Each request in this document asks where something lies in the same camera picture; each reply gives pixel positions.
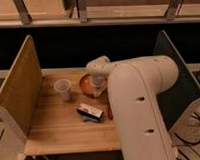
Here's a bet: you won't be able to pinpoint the small printed box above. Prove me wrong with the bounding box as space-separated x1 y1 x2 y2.
77 103 104 123

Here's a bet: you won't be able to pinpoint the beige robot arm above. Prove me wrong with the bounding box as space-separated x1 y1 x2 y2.
86 56 178 160

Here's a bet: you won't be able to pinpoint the black cables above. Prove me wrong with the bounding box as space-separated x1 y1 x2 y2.
172 99 200 160

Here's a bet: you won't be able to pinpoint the left wooden side panel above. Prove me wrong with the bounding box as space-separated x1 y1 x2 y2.
0 36 43 139

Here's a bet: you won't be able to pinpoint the right dark side panel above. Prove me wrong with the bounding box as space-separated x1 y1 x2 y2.
153 31 200 130

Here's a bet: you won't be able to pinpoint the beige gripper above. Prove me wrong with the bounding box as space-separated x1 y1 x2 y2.
90 75 107 97

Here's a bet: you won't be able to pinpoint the orange ceramic bowl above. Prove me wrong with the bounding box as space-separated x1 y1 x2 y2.
79 74 98 98

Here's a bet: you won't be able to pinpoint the brown small object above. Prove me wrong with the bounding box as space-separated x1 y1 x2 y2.
107 106 113 120

